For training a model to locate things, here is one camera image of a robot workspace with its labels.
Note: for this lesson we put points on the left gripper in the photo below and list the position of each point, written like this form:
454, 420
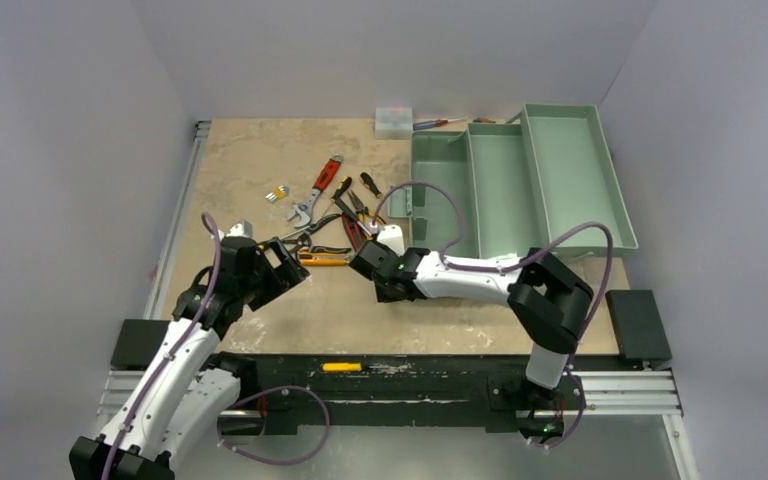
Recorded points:
282, 278

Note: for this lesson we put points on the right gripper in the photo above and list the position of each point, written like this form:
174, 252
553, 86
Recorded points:
369, 258

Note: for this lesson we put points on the green plastic tool box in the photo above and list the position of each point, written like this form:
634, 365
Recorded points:
508, 187

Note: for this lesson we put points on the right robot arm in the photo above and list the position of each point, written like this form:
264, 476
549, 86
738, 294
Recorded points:
549, 300

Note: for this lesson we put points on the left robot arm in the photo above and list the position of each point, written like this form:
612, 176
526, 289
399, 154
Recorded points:
185, 384

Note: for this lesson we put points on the red black utility knife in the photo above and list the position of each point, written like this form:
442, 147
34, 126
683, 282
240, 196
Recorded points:
356, 236

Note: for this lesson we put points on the yellow black utility knife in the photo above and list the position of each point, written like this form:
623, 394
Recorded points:
324, 257

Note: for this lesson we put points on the yellow needle nose pliers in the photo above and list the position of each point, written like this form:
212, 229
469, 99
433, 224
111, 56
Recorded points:
363, 213

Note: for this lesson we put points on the small black hammer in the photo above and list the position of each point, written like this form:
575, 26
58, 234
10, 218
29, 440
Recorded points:
351, 215

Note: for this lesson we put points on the stubby black yellow screwdriver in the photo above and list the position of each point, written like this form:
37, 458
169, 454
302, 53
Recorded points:
369, 183

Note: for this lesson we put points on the long black yellow screwdriver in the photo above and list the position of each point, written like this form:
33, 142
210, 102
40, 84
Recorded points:
342, 187

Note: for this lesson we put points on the small yellow hex key set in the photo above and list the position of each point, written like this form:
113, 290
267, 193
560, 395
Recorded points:
278, 193

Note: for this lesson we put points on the red adjustable wrench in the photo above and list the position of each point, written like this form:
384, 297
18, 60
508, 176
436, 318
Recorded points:
302, 211

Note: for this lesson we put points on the yellow precision screwdriver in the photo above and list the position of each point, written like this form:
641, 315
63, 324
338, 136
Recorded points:
350, 367

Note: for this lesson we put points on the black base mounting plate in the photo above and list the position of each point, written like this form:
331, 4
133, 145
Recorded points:
449, 391

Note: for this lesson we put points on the small clear parts box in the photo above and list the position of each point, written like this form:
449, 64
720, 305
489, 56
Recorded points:
393, 123

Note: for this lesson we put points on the left black corner block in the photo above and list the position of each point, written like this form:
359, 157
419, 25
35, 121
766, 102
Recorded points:
137, 344

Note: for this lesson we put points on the black corner block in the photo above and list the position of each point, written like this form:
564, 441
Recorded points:
638, 326
137, 344

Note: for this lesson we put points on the red blue small screwdriver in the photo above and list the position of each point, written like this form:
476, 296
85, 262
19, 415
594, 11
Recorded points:
436, 123

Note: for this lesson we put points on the right black corner block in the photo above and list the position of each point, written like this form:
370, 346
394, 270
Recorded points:
638, 326

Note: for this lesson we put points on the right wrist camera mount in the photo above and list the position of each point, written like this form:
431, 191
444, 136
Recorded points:
391, 236

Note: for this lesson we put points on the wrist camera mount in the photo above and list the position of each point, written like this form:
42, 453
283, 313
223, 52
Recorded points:
242, 228
391, 236

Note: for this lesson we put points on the black wire stripper pliers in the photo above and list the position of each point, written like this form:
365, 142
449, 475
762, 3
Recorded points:
302, 238

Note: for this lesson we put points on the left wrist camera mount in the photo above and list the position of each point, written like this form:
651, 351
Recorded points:
242, 228

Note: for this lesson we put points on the aluminium rail frame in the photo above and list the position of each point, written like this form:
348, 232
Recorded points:
626, 388

